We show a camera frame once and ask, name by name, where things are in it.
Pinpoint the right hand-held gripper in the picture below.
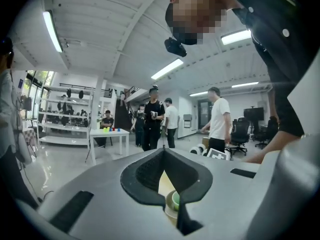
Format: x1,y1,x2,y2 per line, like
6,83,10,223
206,147,231,161

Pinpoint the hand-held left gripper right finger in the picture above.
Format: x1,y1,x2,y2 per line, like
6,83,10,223
164,148,261,240

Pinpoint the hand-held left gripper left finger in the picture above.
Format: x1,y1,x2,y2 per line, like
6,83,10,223
37,148,181,240

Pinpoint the green cup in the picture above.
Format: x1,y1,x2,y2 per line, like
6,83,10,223
171,191,181,212

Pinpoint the brown glass bowl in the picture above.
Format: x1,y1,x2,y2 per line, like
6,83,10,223
165,190,180,216

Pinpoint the white saucer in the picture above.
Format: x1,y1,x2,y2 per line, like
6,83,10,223
163,206,179,227

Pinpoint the person's right forearm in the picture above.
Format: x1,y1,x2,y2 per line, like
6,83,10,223
243,130,305,165

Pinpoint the black office chair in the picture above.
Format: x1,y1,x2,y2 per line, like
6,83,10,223
254,115,279,150
229,116,251,157

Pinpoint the black glass door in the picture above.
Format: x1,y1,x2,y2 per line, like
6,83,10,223
197,98,214,132

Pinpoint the white cabinet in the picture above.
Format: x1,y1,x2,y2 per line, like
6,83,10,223
183,113,193,130

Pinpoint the black monitor on stand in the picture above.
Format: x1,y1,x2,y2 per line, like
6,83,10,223
243,105,265,135

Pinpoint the white rectangular table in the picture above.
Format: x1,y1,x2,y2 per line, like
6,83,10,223
84,128,131,166

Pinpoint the white shelf rack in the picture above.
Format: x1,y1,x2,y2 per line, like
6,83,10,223
36,85,95,148

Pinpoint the set of black headsets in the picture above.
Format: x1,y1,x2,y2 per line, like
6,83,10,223
46,88,90,128

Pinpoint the dark staircase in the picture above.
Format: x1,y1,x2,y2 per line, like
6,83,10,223
114,85,149,132

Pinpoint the grey round shell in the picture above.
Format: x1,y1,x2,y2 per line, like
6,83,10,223
14,131,33,165

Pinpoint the person's black shirt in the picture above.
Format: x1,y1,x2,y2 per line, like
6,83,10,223
209,0,320,138

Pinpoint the large window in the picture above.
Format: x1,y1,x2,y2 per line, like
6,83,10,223
23,70,55,121

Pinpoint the person's head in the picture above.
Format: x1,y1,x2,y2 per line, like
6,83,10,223
164,0,229,46

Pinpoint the long black cable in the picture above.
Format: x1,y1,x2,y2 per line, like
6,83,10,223
14,156,55,205

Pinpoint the black head-worn camera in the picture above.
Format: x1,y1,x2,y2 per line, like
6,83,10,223
163,36,188,58

